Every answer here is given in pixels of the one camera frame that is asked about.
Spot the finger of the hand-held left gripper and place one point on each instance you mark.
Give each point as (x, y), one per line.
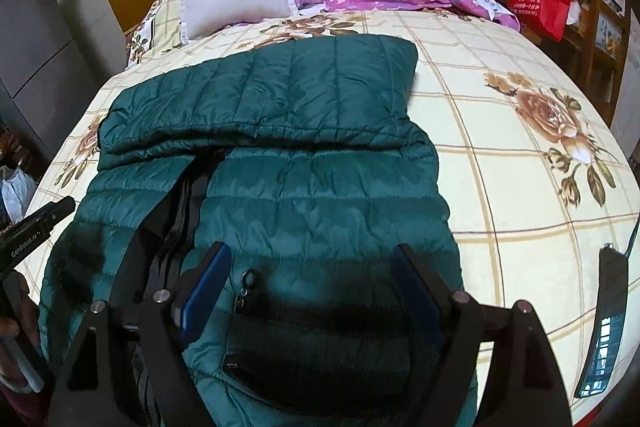
(57, 212)

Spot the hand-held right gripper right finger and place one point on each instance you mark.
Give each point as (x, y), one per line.
(415, 289)

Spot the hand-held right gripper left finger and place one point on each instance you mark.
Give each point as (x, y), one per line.
(205, 287)

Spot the dark green puffer jacket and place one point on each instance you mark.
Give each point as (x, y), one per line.
(310, 187)

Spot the person's left hand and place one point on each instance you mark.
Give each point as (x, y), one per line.
(17, 307)

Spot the white plastic bag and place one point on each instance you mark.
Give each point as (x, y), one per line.
(15, 197)

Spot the cream checked floral bedspread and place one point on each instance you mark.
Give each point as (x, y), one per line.
(525, 187)

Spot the grey refrigerator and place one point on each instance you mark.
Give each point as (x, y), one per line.
(40, 47)

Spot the black smartphone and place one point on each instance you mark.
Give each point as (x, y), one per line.
(607, 317)

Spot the wooden shelf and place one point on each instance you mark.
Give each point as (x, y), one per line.
(595, 37)

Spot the red shopping bag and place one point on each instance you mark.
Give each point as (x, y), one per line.
(540, 2)

